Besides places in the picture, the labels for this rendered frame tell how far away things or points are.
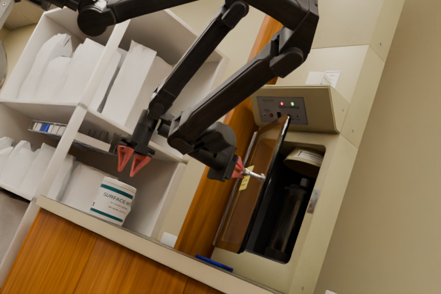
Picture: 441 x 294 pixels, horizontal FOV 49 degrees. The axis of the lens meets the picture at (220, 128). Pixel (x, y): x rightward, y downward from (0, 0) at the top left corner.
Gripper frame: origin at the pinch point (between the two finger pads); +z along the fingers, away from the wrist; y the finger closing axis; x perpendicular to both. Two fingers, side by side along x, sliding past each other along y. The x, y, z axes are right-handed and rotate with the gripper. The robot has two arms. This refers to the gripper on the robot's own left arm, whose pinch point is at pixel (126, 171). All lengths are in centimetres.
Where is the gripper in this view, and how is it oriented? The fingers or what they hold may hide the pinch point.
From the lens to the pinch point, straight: 147.3
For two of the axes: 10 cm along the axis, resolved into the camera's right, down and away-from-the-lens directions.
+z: -3.5, 9.0, -2.4
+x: -6.7, -0.6, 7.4
